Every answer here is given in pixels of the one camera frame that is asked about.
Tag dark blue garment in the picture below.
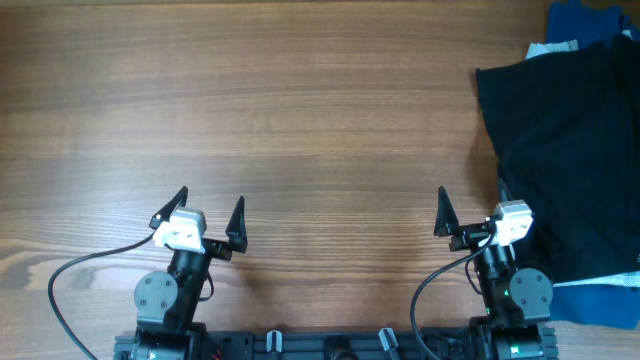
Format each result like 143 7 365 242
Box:
546 1 639 329

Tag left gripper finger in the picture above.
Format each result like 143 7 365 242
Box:
149 186 188 229
225 196 248 253

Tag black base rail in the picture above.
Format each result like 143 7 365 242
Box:
113 326 559 360

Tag left black cable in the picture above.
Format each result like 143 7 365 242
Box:
47 230 157 360

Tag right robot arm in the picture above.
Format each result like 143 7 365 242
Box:
424 187 558 359

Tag black cable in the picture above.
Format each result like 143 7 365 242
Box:
409 224 499 360
47 230 157 360

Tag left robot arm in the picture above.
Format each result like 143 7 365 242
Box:
114 187 248 360

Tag right black cable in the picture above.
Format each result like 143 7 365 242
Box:
409 224 499 360

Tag black shorts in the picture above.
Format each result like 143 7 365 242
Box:
476 35 639 282

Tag light blue denim shorts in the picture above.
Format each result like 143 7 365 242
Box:
525 40 639 288

